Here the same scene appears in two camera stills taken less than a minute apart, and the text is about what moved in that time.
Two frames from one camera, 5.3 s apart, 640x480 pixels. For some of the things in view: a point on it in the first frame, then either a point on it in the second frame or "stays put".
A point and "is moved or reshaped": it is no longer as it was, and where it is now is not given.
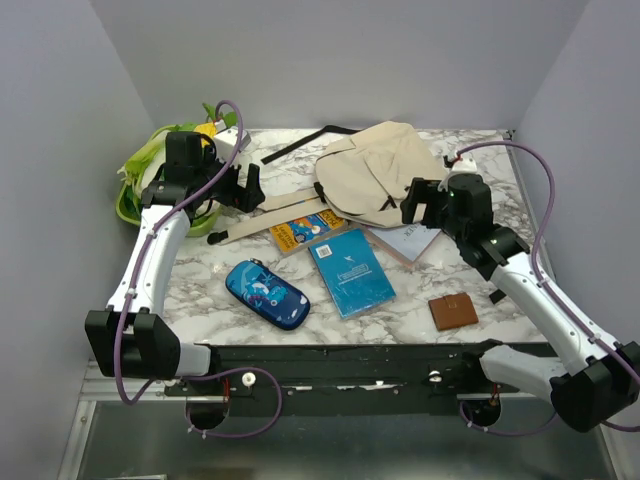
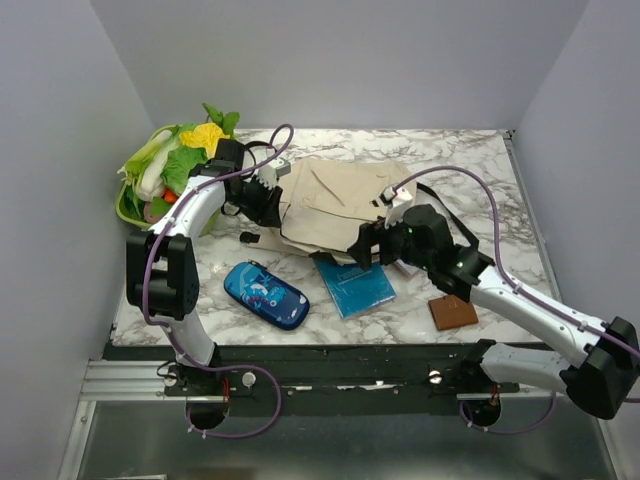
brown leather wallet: x=453 y=311 stays put
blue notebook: x=352 y=274 stays put
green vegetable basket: x=129 y=208 stays put
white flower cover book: x=404 y=243 is moved or reshaped
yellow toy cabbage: x=208 y=129 stays put
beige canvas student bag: x=361 y=176 to x=326 y=203
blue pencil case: x=269 y=294 stays put
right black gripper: x=422 y=190 to x=371 y=233
